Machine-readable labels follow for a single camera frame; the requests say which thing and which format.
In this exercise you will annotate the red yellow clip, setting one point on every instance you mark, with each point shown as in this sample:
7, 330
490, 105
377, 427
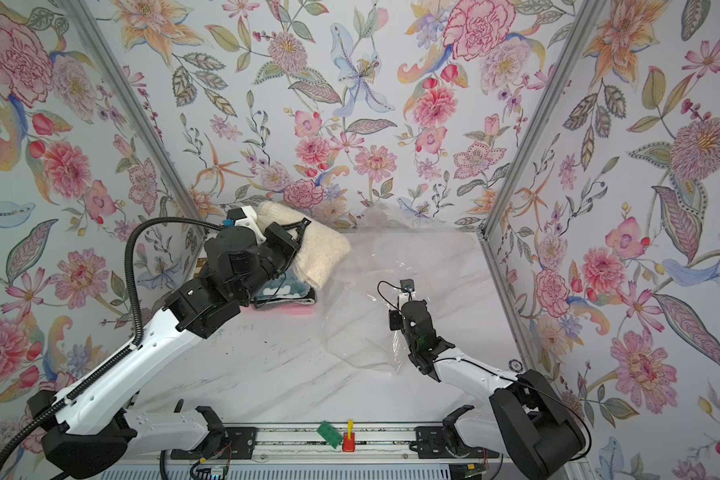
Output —
349, 442

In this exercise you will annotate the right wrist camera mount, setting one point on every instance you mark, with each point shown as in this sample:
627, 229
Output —
406, 291

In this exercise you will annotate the clear plastic vacuum bag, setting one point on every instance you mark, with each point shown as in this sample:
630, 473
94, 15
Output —
388, 245

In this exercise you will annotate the green tag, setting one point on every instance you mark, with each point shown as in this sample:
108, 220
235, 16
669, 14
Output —
330, 434

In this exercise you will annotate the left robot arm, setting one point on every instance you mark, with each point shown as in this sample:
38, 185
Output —
87, 428

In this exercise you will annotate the pink blanket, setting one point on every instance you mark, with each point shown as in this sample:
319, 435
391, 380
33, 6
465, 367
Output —
286, 309

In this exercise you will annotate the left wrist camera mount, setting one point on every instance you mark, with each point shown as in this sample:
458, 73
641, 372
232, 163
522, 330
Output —
244, 216

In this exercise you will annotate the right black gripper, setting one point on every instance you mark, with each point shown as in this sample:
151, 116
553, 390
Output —
410, 315

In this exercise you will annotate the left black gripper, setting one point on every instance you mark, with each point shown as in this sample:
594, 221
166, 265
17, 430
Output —
282, 241

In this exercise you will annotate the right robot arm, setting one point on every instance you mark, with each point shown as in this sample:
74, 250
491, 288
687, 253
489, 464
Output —
521, 417

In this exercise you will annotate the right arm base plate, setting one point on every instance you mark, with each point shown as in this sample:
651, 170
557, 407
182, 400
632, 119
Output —
437, 442

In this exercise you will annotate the small circuit board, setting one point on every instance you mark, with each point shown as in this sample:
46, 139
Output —
201, 470

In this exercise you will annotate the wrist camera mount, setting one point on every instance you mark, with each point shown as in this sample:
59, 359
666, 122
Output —
406, 291
244, 216

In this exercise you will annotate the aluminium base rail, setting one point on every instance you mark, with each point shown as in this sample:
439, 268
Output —
276, 444

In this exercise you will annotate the cream blanket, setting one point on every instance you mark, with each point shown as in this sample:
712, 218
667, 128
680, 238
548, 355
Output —
322, 248

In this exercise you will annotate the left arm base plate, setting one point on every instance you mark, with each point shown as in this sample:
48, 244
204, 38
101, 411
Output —
236, 443

